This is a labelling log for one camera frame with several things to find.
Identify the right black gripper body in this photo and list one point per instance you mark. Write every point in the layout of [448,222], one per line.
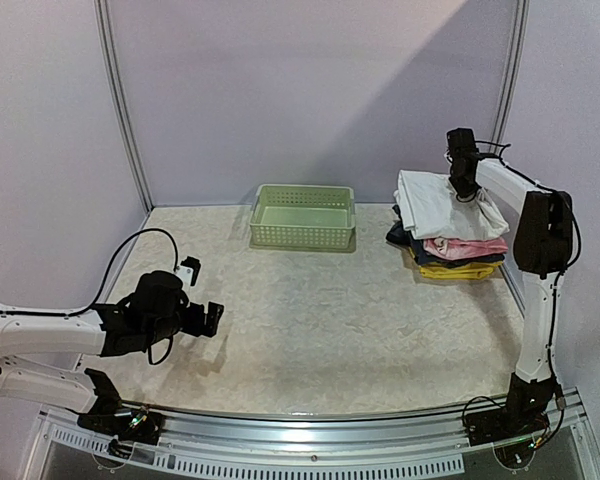
[464,183]

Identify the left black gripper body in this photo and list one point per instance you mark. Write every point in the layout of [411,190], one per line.
[195,326]

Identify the white cloth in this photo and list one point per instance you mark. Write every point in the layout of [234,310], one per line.
[430,208]

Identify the pink patterned shorts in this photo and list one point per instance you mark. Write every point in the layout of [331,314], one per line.
[456,249]

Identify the green plastic basket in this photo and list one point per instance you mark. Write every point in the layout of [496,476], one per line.
[303,218]

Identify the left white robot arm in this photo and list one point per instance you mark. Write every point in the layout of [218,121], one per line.
[157,310]

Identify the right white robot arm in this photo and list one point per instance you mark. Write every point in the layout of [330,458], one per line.
[542,251]

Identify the navy folded garment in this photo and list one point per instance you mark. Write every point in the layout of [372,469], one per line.
[397,236]

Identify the yellow folded garment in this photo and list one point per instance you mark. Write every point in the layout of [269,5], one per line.
[474,270]

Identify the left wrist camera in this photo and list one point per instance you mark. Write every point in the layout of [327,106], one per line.
[188,270]

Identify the right aluminium frame post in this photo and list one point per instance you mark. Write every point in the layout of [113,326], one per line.
[511,70]

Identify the aluminium frame post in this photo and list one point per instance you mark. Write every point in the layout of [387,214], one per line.
[511,70]
[114,78]

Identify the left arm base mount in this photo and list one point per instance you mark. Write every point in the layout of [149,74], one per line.
[108,415]

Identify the front aluminium rail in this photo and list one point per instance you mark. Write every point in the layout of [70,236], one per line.
[422,444]

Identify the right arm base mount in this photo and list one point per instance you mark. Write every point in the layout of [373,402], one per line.
[530,417]

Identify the left aluminium frame post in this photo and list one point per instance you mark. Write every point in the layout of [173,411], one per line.
[114,78]

